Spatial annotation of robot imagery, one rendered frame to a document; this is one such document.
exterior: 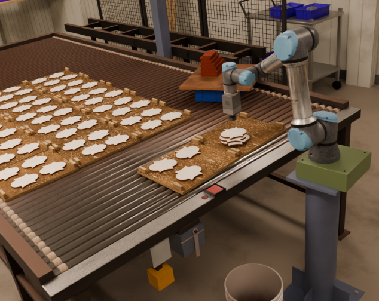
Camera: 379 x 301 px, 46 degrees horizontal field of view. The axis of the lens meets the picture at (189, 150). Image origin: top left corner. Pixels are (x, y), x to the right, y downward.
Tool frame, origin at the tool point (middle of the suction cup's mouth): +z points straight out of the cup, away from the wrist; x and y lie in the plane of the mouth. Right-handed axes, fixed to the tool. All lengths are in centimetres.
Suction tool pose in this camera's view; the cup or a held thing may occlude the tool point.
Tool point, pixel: (232, 119)
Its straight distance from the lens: 249.7
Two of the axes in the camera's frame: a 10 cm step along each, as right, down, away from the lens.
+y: -5.9, 4.3, -6.8
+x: 8.0, 2.0, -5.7
